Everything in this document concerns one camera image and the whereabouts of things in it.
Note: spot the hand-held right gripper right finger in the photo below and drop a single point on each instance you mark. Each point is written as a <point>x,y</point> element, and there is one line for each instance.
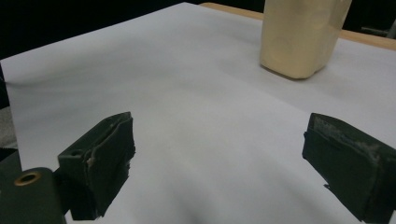
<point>351,168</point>

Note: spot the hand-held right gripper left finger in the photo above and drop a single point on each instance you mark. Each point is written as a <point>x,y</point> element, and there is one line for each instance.
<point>102,161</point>

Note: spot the beige square cup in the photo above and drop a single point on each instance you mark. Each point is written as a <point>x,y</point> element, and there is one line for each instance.
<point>295,40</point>

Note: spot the white table mat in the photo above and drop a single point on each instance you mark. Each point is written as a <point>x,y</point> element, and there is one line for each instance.
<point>202,109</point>

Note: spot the metal floor rail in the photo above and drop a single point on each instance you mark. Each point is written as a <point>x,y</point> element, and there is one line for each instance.
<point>378,31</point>

